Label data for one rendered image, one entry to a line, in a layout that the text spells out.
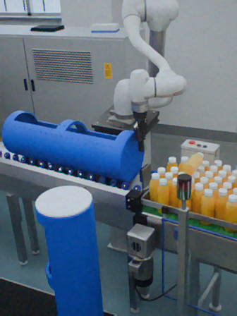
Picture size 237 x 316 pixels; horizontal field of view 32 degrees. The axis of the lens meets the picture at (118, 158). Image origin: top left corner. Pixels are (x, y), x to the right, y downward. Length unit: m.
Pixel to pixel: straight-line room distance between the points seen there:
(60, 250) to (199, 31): 3.36
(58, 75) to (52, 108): 0.37
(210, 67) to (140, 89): 2.85
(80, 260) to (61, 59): 2.41
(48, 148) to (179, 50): 2.82
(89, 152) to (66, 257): 0.58
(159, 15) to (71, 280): 1.52
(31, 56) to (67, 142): 2.05
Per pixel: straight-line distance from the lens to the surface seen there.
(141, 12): 2.47
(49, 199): 2.10
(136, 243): 2.10
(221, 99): 4.97
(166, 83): 2.12
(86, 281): 2.23
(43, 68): 4.25
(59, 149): 2.41
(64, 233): 2.01
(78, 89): 4.10
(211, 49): 4.85
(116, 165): 2.21
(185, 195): 1.77
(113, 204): 2.35
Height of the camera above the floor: 2.11
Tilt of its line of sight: 26 degrees down
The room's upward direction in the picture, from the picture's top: 3 degrees counter-clockwise
